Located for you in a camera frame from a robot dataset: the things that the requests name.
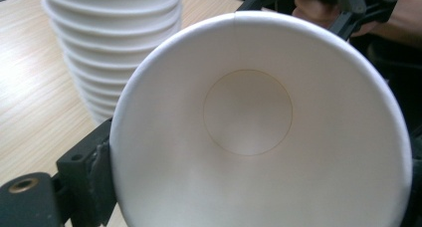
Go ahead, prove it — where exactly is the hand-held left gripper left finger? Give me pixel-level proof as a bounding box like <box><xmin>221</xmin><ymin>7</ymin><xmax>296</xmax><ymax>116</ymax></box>
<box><xmin>56</xmin><ymin>116</ymin><xmax>118</xmax><ymax>227</ymax></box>

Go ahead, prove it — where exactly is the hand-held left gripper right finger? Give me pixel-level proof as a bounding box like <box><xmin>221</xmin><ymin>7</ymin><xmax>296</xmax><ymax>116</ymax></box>
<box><xmin>409</xmin><ymin>124</ymin><xmax>422</xmax><ymax>227</ymax></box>

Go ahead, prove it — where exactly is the single white paper cup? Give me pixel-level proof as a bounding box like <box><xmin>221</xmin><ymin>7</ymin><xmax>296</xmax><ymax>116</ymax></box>
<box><xmin>108</xmin><ymin>10</ymin><xmax>414</xmax><ymax>227</ymax></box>

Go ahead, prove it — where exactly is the stack of white paper cups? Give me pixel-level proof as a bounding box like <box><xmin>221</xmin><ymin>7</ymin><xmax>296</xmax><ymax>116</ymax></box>
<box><xmin>35</xmin><ymin>0</ymin><xmax>185</xmax><ymax>125</ymax></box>

